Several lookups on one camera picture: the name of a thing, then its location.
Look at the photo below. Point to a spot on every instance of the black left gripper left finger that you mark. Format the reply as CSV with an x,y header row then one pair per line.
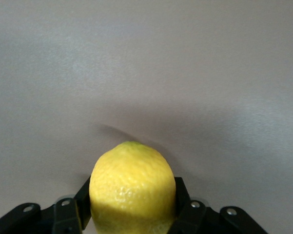
x,y
68,214

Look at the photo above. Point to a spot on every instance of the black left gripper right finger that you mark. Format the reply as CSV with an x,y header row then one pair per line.
x,y
189,217

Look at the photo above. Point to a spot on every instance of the yellow lemon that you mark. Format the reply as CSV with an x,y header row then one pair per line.
x,y
132,187

